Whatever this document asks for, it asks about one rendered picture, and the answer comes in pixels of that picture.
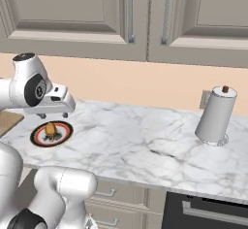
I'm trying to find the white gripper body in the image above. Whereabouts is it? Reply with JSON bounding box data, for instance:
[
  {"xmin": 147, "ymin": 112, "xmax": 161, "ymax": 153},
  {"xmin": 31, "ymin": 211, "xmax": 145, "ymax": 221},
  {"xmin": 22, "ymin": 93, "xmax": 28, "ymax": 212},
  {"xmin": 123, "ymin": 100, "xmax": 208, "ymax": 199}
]
[{"xmin": 23, "ymin": 91, "xmax": 78, "ymax": 115}]

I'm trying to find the brown piece of meat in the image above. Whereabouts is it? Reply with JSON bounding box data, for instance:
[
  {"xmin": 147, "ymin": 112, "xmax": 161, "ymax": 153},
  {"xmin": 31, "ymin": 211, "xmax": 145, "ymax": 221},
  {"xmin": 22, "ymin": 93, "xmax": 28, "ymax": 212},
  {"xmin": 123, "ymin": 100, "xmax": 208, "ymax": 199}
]
[{"xmin": 43, "ymin": 121, "xmax": 61, "ymax": 143}]

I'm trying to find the black plate with red rim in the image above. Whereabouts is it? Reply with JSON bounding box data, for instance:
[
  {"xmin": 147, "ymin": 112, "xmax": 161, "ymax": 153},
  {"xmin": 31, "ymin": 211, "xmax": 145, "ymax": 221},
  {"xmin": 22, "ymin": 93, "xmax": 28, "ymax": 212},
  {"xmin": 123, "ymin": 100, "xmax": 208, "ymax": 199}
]
[{"xmin": 29, "ymin": 119, "xmax": 75, "ymax": 148}]

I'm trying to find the wooden cutting board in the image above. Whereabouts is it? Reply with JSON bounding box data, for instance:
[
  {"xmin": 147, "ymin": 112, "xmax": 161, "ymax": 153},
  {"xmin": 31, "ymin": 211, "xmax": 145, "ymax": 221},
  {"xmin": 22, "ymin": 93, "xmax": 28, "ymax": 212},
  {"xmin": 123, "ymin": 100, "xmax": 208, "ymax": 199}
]
[{"xmin": 0, "ymin": 110, "xmax": 25, "ymax": 138}]

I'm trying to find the beige drawer front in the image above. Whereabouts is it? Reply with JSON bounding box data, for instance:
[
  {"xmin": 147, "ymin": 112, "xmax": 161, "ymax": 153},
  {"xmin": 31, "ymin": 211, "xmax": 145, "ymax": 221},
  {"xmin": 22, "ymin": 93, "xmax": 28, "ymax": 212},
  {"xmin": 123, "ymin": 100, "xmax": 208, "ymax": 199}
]
[
  {"xmin": 91, "ymin": 178, "xmax": 147, "ymax": 210},
  {"xmin": 82, "ymin": 201, "xmax": 147, "ymax": 229}
]

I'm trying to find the beige cupboard door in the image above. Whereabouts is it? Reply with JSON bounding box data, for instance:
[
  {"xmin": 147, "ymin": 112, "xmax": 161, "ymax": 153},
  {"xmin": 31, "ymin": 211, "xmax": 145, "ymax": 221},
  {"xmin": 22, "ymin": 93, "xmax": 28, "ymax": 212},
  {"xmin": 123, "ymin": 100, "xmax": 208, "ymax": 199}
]
[
  {"xmin": 0, "ymin": 0, "xmax": 151, "ymax": 63},
  {"xmin": 147, "ymin": 0, "xmax": 248, "ymax": 69}
]

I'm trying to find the black dishwasher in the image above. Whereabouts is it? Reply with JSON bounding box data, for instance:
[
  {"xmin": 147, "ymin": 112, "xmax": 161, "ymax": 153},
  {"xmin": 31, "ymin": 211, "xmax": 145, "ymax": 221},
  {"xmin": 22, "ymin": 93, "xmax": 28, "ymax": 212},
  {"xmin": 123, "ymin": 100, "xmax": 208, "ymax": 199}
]
[{"xmin": 161, "ymin": 190, "xmax": 248, "ymax": 229}]

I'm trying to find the white paper towel roll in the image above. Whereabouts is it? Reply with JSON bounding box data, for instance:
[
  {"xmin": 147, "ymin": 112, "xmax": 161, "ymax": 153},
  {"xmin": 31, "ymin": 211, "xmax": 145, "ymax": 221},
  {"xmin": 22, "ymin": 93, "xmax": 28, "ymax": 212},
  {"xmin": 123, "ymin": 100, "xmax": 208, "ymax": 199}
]
[{"xmin": 194, "ymin": 84, "xmax": 238, "ymax": 147}]

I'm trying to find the silver drawer handle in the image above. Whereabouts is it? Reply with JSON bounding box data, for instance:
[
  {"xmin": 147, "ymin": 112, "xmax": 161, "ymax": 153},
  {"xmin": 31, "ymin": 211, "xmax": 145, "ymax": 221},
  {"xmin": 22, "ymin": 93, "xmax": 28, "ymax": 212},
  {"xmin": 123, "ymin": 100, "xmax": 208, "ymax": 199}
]
[
  {"xmin": 87, "ymin": 213, "xmax": 120, "ymax": 228},
  {"xmin": 94, "ymin": 187, "xmax": 117, "ymax": 198}
]

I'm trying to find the silver cupboard door handle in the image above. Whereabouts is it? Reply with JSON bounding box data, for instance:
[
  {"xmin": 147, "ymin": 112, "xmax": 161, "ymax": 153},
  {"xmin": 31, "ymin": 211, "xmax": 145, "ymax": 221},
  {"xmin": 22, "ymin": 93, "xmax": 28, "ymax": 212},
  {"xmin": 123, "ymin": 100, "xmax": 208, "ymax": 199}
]
[
  {"xmin": 161, "ymin": 0, "xmax": 174, "ymax": 46},
  {"xmin": 126, "ymin": 0, "xmax": 137, "ymax": 45}
]

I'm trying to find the grey wall outlet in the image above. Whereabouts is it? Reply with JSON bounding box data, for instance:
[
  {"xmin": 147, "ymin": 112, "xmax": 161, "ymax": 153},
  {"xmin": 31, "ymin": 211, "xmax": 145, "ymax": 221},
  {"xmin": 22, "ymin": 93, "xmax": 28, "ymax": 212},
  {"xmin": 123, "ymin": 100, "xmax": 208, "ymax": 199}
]
[{"xmin": 199, "ymin": 89, "xmax": 213, "ymax": 111}]

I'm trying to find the silver dishwasher handle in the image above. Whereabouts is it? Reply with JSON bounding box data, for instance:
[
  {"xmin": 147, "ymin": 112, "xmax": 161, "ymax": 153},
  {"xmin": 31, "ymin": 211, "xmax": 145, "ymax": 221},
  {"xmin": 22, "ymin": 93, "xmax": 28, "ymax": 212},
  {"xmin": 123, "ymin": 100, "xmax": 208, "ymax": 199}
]
[{"xmin": 181, "ymin": 200, "xmax": 248, "ymax": 227}]

